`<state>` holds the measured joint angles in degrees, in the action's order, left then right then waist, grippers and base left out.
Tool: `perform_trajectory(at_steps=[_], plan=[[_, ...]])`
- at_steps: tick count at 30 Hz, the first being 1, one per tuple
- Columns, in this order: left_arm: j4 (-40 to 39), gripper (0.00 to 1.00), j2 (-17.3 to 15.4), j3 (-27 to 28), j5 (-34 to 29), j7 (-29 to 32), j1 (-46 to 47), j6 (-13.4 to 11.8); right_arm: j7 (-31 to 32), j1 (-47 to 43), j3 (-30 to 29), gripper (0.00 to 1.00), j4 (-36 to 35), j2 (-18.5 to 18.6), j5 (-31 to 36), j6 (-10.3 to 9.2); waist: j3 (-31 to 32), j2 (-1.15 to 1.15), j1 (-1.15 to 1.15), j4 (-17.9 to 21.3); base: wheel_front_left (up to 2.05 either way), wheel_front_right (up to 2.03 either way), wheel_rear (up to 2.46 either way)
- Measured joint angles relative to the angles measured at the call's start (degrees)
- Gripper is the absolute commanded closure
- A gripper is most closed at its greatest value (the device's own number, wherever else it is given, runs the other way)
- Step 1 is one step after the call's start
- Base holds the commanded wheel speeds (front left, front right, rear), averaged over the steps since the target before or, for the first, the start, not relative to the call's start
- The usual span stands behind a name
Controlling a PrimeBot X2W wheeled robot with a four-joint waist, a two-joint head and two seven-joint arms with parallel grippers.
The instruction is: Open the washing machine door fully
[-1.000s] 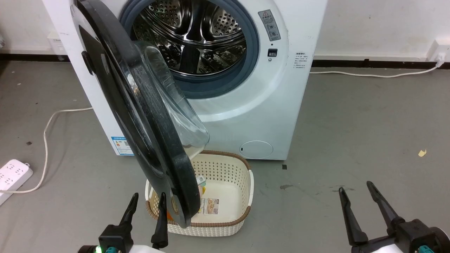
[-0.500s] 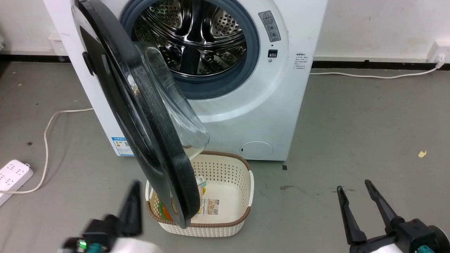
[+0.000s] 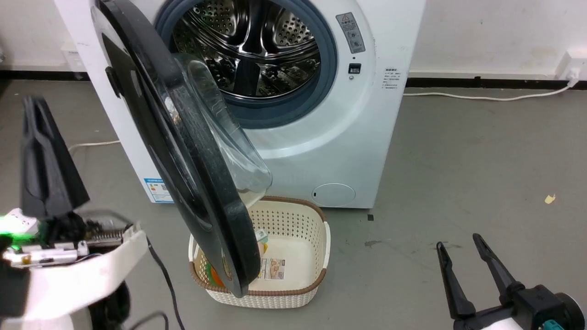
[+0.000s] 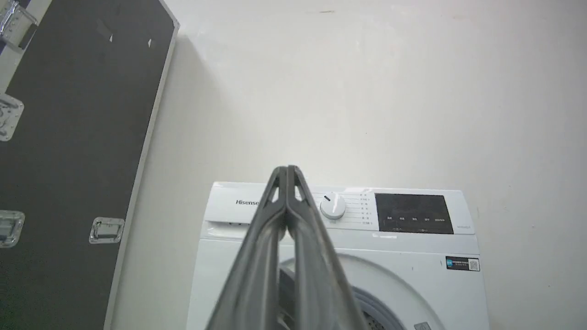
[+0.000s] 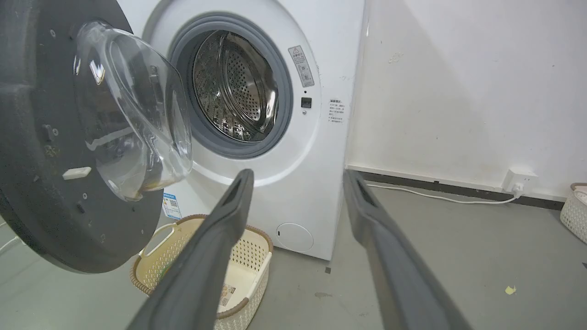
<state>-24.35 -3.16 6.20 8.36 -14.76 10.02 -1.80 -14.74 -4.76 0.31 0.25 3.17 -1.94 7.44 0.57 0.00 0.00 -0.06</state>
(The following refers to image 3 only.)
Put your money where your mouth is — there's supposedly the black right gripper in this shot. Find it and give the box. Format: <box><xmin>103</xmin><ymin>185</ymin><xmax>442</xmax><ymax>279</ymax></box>
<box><xmin>436</xmin><ymin>233</ymin><xmax>571</xmax><ymax>330</ymax></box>

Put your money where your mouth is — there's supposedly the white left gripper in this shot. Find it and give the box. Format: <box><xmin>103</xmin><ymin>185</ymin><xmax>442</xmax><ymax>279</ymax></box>
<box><xmin>0</xmin><ymin>95</ymin><xmax>150</xmax><ymax>320</ymax></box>

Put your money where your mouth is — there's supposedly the black round washer door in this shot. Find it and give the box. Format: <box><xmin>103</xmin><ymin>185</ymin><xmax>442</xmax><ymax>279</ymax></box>
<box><xmin>90</xmin><ymin>0</ymin><xmax>274</xmax><ymax>298</ymax></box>

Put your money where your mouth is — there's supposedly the white front-load washing machine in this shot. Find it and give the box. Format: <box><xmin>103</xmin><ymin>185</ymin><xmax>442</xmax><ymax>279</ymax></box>
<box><xmin>54</xmin><ymin>0</ymin><xmax>426</xmax><ymax>209</ymax></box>

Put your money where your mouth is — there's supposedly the cream laundry basket brown rim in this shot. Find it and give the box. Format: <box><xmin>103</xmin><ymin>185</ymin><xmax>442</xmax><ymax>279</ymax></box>
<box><xmin>188</xmin><ymin>196</ymin><xmax>331</xmax><ymax>309</ymax></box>

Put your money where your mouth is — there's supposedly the orange toy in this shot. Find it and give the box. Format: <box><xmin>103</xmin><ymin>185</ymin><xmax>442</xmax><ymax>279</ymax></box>
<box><xmin>204</xmin><ymin>260</ymin><xmax>231</xmax><ymax>287</ymax></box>

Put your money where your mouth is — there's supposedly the paper label in basket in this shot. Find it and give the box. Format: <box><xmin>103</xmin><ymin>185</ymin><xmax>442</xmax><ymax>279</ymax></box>
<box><xmin>259</xmin><ymin>257</ymin><xmax>286</xmax><ymax>281</ymax></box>

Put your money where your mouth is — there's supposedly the small white green box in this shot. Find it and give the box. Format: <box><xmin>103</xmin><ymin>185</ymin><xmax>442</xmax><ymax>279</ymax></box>
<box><xmin>254</xmin><ymin>229</ymin><xmax>270</xmax><ymax>257</ymax></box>

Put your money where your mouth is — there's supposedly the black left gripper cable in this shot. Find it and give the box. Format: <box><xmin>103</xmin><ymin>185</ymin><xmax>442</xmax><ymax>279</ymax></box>
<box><xmin>127</xmin><ymin>237</ymin><xmax>186</xmax><ymax>330</ymax></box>

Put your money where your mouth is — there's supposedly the long white power cable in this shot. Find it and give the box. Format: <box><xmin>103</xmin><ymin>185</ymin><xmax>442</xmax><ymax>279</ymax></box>
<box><xmin>404</xmin><ymin>79</ymin><xmax>579</xmax><ymax>102</ymax></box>

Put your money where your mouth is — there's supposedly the white wall socket with plug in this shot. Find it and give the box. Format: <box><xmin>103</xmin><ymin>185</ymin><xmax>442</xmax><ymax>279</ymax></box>
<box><xmin>556</xmin><ymin>49</ymin><xmax>587</xmax><ymax>88</ymax></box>

